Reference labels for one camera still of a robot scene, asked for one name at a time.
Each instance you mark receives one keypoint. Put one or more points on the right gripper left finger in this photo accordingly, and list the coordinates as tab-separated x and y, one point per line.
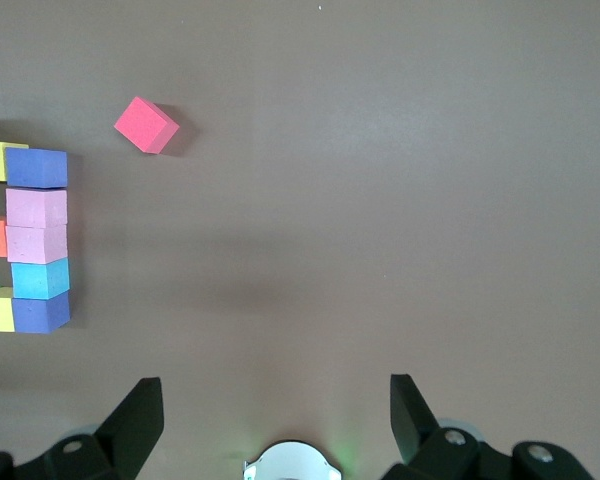
130	430

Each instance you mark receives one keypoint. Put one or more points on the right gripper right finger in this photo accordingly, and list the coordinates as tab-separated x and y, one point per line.
422	430

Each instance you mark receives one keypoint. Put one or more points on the purple foam cube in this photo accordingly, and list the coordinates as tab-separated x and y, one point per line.
36	167
40	312

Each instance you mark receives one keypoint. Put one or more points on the light blue foam cube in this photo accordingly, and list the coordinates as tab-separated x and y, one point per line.
40	277

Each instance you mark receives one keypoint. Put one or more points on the pink foam cube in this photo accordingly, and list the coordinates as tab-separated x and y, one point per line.
35	244
36	207

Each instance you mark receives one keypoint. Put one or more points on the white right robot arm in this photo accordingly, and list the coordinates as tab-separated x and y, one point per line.
290	462

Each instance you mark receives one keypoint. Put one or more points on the red foam cube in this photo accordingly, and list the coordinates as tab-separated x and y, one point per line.
145	125

